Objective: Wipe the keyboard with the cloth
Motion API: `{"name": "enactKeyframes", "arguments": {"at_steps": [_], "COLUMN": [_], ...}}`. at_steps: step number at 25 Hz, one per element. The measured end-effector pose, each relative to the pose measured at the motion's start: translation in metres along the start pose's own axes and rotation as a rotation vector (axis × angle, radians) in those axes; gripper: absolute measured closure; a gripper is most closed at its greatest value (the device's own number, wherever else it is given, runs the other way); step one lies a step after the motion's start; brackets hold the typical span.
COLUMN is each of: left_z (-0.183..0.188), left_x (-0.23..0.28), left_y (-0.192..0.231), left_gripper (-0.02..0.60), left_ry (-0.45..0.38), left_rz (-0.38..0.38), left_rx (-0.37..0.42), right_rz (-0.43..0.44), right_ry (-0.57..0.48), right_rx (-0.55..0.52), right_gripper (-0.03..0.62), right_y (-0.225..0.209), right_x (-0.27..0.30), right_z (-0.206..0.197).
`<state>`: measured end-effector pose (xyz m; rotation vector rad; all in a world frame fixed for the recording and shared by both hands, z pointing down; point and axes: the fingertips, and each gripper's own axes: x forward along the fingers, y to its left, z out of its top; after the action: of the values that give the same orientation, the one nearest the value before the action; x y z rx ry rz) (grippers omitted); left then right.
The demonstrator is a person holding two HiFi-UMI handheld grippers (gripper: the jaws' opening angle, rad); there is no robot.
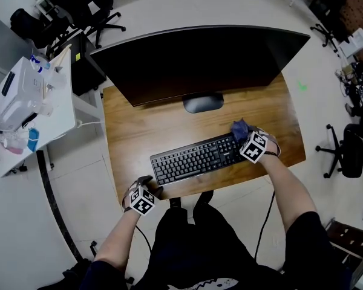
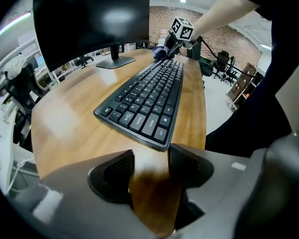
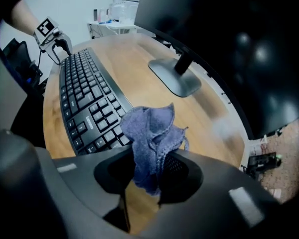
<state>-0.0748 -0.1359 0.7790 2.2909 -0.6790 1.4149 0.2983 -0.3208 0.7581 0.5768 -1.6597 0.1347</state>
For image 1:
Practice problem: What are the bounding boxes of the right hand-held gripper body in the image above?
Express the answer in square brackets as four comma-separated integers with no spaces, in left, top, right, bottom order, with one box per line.
[239,125,268,164]

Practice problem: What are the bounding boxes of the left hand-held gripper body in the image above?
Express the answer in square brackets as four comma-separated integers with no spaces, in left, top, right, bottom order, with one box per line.
[128,175,165,216]

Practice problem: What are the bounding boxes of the dark blue cloth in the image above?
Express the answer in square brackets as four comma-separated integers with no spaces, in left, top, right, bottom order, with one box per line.
[229,118,251,145]

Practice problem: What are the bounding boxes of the black keyboard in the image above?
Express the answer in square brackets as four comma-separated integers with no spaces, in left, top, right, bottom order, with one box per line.
[149,132,252,187]

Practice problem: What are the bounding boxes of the person's left forearm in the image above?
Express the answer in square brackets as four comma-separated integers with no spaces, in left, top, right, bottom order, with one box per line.
[94,210,142,272]

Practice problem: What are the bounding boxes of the person's right forearm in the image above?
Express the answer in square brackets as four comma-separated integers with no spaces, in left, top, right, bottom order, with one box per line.
[258,153,319,233]

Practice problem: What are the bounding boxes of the person's left hand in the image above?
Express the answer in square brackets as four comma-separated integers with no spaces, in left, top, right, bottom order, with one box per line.
[122,182,140,213]

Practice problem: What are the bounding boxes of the person's right hand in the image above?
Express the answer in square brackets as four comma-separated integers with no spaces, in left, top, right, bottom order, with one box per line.
[259,127,281,163]

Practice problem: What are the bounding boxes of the person's black clothing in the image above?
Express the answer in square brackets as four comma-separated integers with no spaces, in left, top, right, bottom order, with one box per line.
[63,204,353,290]

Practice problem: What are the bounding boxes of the black office chair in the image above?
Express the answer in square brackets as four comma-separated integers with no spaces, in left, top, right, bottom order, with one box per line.
[47,0,127,50]
[315,123,363,180]
[309,0,352,53]

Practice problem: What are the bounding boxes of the black curved monitor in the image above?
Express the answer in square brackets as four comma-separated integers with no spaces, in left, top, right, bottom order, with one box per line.
[90,25,312,114]

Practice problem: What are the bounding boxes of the white side table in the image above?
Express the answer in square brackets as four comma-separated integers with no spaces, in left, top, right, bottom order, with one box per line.
[0,49,77,178]

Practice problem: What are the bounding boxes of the blue face mask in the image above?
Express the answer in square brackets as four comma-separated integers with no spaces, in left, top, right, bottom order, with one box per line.
[26,127,41,153]

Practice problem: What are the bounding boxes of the wooden crate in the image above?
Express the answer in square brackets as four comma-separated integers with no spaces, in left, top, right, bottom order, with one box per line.
[324,217,363,285]

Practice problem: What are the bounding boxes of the pink packet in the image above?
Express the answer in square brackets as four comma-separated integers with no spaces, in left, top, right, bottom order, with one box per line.
[2,140,25,156]

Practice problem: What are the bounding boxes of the white cardboard box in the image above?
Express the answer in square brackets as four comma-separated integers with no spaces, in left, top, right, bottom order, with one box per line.
[339,28,363,58]

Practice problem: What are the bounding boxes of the black computer tower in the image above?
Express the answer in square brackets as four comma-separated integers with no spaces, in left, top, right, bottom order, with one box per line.
[68,31,107,97]

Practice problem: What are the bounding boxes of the wooden sticks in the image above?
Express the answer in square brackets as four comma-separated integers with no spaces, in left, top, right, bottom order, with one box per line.
[51,43,73,69]

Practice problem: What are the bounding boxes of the white printer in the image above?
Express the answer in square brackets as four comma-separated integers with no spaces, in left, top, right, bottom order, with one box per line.
[0,56,51,132]

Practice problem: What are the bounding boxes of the clear spray bottle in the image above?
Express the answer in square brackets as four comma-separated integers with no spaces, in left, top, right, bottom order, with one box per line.
[29,54,51,73]

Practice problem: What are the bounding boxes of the black backpack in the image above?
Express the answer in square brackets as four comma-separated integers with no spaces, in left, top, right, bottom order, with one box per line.
[10,7,49,50]

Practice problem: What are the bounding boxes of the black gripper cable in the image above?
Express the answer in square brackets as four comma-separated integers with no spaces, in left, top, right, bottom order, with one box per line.
[253,191,276,261]
[134,224,153,254]

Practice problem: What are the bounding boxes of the black floor cable cover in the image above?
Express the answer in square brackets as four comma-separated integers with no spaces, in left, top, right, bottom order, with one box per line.
[35,149,83,263]

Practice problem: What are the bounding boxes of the white power cable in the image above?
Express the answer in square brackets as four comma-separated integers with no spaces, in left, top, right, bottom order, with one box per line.
[74,118,103,129]

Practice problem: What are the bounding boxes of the tangle of cables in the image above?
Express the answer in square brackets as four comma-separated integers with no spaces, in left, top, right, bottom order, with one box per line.
[335,61,363,116]

